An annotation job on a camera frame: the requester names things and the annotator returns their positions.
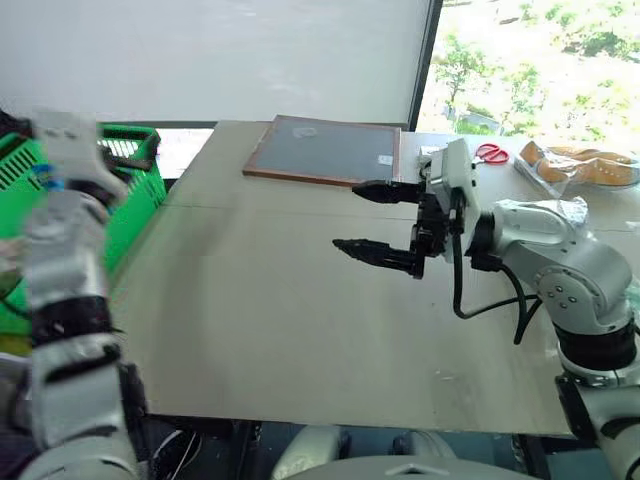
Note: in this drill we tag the wood framed chalkboard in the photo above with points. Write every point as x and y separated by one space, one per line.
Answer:
325 150

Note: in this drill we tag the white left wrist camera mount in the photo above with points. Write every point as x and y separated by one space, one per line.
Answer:
65 135

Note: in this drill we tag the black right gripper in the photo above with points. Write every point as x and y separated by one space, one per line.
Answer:
431 235

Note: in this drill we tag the grey rounded robot body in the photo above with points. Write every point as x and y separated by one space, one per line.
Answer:
400 460

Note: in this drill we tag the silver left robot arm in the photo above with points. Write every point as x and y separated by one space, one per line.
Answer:
75 400

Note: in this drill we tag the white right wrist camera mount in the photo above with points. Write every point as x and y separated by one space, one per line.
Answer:
457 170

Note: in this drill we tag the black table leg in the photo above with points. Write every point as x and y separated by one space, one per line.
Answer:
532 457

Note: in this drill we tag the green plastic basket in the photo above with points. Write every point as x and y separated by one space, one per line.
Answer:
135 210

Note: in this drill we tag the clear bottle with blue label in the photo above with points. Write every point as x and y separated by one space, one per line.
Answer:
49 177

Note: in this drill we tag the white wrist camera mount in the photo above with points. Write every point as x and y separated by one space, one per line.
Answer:
65 135
457 170

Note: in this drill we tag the bagged bread rolls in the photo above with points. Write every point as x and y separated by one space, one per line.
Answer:
585 167

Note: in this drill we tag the dark window frame post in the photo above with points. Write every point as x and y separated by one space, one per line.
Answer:
425 60

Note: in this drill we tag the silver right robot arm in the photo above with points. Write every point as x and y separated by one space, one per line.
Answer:
575 260

